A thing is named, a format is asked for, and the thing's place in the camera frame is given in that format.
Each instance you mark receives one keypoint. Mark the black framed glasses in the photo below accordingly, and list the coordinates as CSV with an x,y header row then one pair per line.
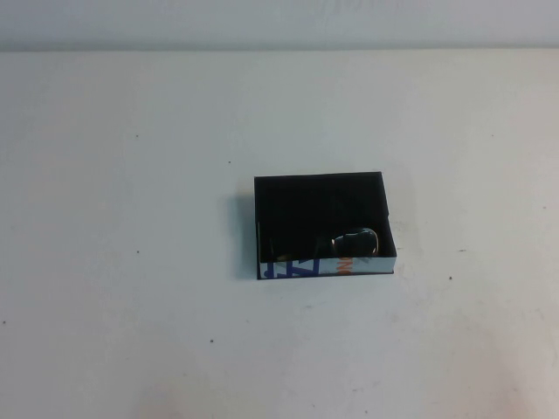
x,y
356,242

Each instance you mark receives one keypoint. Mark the black open glasses case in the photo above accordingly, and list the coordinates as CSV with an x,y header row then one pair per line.
x,y
305,205

